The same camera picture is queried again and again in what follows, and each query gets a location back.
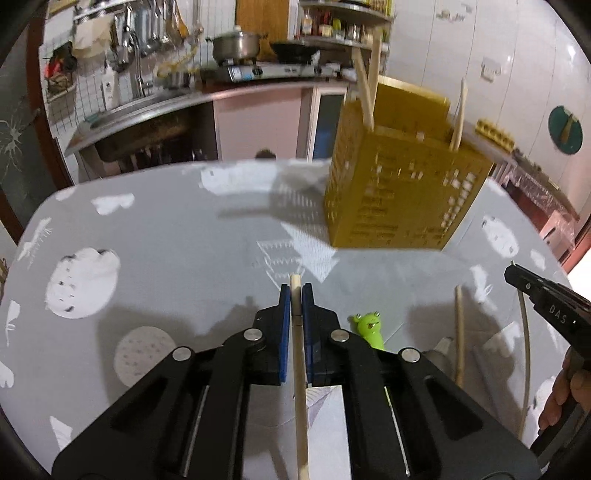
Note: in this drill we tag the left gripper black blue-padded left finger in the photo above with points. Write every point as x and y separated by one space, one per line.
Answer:
185 418

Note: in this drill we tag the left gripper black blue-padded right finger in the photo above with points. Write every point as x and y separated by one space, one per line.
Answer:
405 419

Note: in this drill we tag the green frog-handle fork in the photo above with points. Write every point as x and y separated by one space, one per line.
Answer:
369 327

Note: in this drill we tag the wooden chopstick group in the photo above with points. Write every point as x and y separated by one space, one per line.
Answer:
460 337
460 118

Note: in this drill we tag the wooden chopstick pair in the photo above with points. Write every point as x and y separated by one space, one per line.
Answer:
300 379
374 72

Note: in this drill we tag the metal spoon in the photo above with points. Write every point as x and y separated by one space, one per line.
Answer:
527 364

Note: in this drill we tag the wooden chopstick diagonal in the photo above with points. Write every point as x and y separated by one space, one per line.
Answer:
362 80

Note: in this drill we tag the steel kitchen sink counter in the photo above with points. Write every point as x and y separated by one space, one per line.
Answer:
131 114

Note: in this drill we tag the person's right hand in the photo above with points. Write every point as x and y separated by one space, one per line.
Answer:
578 386

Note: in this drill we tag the grey patterned tablecloth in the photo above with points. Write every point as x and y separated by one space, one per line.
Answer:
112 275

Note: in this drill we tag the yellow egg tray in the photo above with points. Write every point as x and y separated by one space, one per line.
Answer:
496 135

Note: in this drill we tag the yellow perforated utensil holder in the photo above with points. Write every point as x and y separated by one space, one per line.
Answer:
400 184

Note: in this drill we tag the dark wooden glass door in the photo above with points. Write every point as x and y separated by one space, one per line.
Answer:
32 168

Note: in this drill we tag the white soap bottle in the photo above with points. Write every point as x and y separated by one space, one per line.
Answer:
110 88

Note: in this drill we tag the steel corner shelf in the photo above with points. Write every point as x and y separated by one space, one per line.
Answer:
340 25

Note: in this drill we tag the steel gas stove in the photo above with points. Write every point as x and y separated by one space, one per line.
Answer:
272 72

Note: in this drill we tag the steel cooking pot with lid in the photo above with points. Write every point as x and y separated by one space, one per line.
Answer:
236 46

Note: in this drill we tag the black wok pan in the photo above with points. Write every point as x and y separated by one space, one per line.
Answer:
293 52

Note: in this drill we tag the rectangular wooden cutting board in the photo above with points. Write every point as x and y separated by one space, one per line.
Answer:
268 17

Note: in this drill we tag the green round wall decoration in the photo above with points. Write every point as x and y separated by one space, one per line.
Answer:
565 130

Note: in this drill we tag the white wall socket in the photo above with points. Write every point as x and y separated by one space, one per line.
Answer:
490 69

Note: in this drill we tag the wall utensil rack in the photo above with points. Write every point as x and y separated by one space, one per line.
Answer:
123 32

